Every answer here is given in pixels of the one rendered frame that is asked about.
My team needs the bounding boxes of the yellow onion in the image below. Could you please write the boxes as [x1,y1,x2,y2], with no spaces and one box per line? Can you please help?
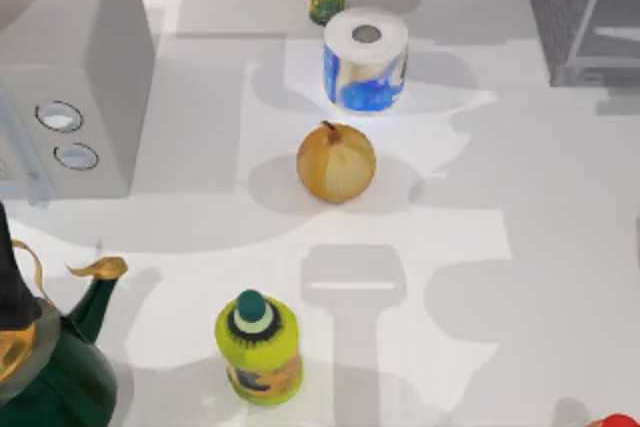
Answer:
[295,120,377,205]

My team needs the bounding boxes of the white and blue paper roll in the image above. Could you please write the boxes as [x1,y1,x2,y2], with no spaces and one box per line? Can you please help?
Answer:
[322,7,410,113]

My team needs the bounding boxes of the squat yellow green bottle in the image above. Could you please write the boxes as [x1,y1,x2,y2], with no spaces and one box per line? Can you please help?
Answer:
[214,289,305,407]

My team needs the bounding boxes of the small microwave knob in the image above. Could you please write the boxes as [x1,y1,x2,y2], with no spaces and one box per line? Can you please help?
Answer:
[52,141,100,171]

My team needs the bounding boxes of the pale microwave oven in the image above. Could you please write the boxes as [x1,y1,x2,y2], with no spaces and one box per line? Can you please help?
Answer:
[0,0,155,205]

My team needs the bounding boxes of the large microwave knob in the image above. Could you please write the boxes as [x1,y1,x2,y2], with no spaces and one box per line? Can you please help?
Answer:
[34,100,84,134]

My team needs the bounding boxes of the dark green gold teapot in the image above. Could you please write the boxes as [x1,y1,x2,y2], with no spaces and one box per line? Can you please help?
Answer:
[0,240,129,427]

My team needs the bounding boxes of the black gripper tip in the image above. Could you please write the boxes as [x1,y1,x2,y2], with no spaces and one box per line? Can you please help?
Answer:
[0,201,43,334]

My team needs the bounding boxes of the red object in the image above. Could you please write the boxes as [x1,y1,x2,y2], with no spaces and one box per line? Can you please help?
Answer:
[585,412,640,427]

